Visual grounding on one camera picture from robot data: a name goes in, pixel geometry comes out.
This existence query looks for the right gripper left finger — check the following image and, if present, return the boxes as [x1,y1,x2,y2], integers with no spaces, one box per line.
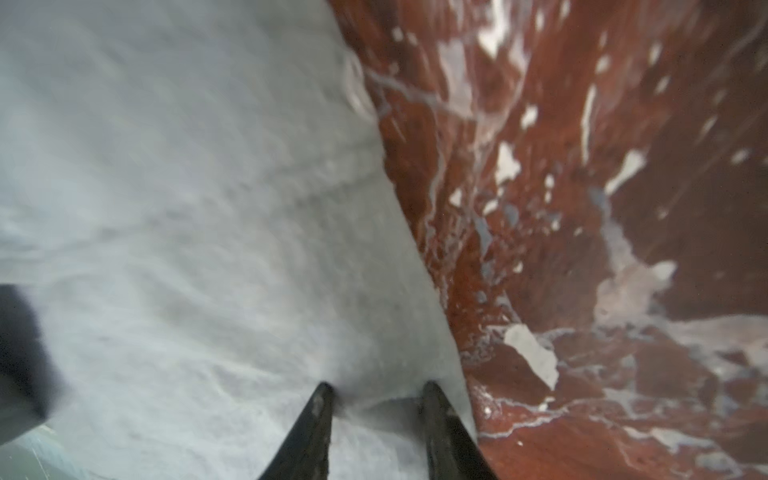
[259,382,335,480]

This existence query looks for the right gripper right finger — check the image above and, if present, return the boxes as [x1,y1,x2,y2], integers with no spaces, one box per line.
[421,381,498,480]

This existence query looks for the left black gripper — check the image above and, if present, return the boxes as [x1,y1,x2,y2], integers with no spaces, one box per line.
[1,284,57,444]

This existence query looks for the grey long sleeve shirt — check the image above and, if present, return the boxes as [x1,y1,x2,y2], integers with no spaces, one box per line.
[1,1,474,479]

